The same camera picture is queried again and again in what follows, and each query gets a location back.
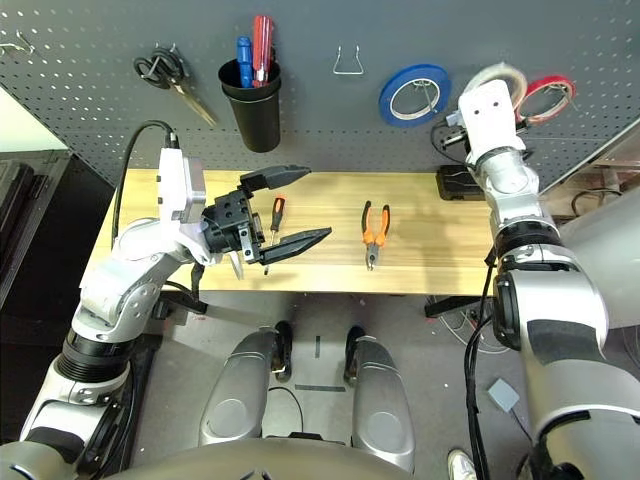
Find black storage cabinet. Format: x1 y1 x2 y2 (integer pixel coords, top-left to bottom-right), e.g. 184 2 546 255
0 149 119 451

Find grey metal pegboard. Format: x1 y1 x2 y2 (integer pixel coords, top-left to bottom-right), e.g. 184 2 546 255
0 0 640 194

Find white floor cables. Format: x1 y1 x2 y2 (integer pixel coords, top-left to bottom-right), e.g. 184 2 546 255
439 298 502 352

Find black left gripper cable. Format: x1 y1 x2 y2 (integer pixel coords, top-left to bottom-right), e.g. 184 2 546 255
189 261 207 302

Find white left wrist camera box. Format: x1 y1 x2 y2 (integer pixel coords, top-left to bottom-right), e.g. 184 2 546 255
157 147 208 227

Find red clear handled screwdriver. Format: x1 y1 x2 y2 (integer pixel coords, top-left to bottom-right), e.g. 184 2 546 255
250 14 276 90

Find small black flat case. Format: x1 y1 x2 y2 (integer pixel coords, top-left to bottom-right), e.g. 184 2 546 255
435 164 490 203

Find white tape roll red print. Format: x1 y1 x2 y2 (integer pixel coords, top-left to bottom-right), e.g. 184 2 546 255
466 61 529 119

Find black orange screwdriver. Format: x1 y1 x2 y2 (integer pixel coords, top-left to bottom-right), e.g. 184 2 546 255
263 195 288 277

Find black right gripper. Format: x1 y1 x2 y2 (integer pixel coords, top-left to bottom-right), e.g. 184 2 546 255
438 123 474 152

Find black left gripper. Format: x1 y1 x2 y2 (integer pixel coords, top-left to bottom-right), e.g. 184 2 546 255
201 165 334 267

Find silver robot leg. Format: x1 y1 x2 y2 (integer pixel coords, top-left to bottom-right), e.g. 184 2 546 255
198 320 297 448
344 325 417 474

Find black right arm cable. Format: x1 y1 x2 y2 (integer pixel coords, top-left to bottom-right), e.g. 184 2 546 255
463 248 502 480

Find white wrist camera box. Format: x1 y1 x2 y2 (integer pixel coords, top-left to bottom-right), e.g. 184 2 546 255
157 147 208 227
457 78 528 157

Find wire hook of blue tape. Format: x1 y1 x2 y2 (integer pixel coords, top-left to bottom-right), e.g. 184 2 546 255
413 78 442 115

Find black left wrist camera cable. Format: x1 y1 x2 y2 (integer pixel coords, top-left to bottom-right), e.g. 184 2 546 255
113 119 181 242

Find double wire peg hook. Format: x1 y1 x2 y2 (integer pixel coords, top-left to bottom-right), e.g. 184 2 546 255
0 29 37 59

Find black handled scissors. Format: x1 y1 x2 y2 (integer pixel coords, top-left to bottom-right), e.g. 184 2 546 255
132 43 220 128

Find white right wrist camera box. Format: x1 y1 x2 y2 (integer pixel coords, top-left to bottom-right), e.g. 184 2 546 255
457 78 528 157

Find large white appliance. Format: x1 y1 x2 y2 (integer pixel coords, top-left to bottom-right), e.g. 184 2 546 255
556 183 640 330

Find small grey floor box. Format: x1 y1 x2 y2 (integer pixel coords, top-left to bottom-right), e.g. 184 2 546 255
486 377 522 413

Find blue handled screwdriver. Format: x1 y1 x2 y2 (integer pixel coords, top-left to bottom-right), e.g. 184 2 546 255
235 35 255 90

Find person's grey shoe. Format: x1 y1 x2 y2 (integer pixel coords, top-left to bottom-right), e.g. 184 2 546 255
446 448 479 480

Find silver left robot leg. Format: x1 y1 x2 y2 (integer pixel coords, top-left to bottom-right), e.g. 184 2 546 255
198 320 297 448

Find brown wooden furniture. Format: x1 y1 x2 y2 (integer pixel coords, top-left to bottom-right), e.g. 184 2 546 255
538 116 640 220

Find thin black floor cable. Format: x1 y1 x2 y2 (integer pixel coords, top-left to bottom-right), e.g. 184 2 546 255
266 385 307 437

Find orange black pliers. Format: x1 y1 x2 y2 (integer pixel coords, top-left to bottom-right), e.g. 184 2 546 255
361 200 392 272

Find silver right robot leg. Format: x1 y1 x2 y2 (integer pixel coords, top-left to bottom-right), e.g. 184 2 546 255
344 325 417 474

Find black plastic cup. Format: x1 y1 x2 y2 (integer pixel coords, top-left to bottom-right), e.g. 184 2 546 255
217 58 283 154

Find blue tape roll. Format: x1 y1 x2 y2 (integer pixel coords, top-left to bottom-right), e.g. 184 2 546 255
378 63 453 129

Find silver robot torso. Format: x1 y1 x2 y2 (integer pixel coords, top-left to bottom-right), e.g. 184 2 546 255
107 434 417 480

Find wire pliers holder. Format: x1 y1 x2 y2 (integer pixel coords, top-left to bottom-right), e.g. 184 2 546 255
332 44 366 77

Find black table leg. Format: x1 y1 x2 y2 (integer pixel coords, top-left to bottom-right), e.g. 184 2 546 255
158 291 209 322
424 295 497 319

